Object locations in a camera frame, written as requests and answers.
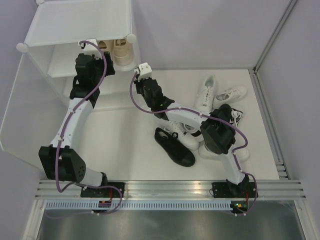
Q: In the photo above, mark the white sneaker rear middle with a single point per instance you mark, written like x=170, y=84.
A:
x=206, y=94

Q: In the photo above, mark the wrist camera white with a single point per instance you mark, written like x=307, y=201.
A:
x=143, y=71
x=89, y=49

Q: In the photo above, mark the white plastic shoe cabinet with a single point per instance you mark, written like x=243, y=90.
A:
x=53, y=43

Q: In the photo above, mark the aluminium corner frame post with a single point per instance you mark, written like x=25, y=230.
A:
x=280, y=24

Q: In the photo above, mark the beige lace sneaker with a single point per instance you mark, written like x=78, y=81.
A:
x=106, y=45
x=123, y=52

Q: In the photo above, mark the white sneaker rear right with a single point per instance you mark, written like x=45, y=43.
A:
x=229, y=96

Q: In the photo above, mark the white slotted cable duct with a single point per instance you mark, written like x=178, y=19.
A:
x=179, y=205

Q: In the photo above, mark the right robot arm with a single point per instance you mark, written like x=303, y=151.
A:
x=220, y=136

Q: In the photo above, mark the black white patterned sneaker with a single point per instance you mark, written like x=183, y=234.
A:
x=194, y=132

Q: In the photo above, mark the black canvas sneaker front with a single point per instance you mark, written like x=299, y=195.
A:
x=177, y=152

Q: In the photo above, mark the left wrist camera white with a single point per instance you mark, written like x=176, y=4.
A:
x=89, y=49

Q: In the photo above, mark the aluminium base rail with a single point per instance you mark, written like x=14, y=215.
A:
x=269, y=190

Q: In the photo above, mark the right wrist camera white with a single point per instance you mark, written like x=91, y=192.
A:
x=143, y=71

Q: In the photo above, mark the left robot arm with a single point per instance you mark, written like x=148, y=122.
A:
x=60, y=160

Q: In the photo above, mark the black white sneaker right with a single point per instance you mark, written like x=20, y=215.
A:
x=236, y=117

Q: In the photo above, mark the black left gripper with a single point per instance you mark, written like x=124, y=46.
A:
x=107, y=66

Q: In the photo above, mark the white sneaker near cabinet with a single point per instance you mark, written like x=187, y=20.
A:
x=177, y=130

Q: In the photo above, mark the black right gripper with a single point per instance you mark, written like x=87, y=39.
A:
x=139, y=81

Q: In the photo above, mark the white sneaker front right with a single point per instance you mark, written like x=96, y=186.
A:
x=241, y=154

